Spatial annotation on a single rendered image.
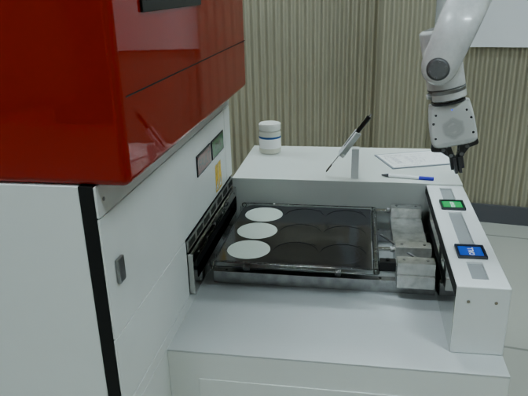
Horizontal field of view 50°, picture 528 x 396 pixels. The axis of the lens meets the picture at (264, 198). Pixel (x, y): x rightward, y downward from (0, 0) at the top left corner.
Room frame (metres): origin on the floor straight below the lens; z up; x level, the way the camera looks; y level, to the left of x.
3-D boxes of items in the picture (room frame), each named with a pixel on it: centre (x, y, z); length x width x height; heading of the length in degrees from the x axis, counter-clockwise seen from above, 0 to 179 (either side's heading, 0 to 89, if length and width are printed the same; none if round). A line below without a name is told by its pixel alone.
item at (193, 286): (1.31, 0.12, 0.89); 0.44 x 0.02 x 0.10; 170
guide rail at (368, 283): (1.16, -0.13, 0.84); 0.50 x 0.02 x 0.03; 80
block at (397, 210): (1.42, -0.38, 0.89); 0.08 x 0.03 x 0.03; 80
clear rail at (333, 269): (1.11, -0.06, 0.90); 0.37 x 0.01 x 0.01; 80
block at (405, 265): (1.10, -0.32, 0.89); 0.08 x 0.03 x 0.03; 80
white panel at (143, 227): (1.13, 0.17, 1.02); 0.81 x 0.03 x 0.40; 170
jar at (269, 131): (1.79, -0.02, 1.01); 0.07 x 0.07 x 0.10
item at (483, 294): (1.16, -0.43, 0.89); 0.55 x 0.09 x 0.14; 170
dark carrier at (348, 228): (1.29, -0.09, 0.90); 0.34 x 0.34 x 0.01; 80
